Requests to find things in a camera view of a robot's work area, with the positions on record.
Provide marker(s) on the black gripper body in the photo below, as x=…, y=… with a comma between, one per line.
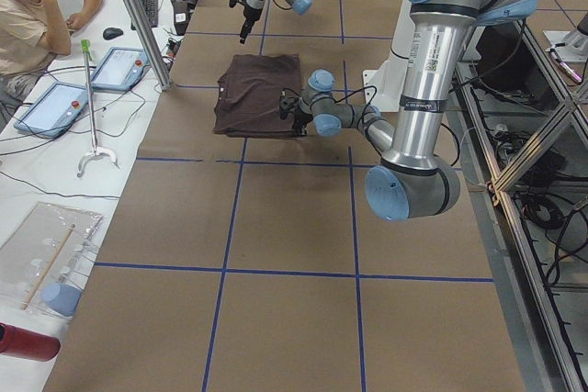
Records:
x=249, y=15
x=301, y=117

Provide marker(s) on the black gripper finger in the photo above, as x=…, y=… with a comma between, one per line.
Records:
x=245, y=30

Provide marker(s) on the dark brown t-shirt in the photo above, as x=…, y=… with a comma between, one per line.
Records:
x=249, y=92

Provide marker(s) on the black keyboard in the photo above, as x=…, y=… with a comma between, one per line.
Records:
x=151, y=9

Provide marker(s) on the far blue teach pendant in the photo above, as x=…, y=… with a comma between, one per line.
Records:
x=119, y=70

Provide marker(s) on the blue teach pendant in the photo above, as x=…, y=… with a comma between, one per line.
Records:
x=119, y=70
x=54, y=111

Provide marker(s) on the black computer mouse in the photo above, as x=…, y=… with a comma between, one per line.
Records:
x=112, y=33

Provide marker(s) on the silver reacher grabber tool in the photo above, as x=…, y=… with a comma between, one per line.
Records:
x=96, y=151

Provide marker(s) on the near blue teach pendant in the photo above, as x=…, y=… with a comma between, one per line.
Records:
x=54, y=111

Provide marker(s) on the seated person beige shirt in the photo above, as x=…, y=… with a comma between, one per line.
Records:
x=33, y=33

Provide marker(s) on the blue tape line lengthwise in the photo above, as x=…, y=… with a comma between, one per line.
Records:
x=225, y=263

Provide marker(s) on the blue tape line crosswise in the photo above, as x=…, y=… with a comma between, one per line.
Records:
x=219, y=270

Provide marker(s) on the wooden stick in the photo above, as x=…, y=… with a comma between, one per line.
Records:
x=42, y=273

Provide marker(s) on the clear plastic tray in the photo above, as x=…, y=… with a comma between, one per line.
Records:
x=30, y=246

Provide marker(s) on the light blue cup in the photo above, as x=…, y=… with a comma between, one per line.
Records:
x=61, y=298

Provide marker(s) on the red bottle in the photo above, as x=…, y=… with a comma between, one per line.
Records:
x=27, y=344

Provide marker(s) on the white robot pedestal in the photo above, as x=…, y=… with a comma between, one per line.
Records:
x=383, y=87

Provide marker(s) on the aluminium frame post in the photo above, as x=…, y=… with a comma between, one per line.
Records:
x=148, y=41

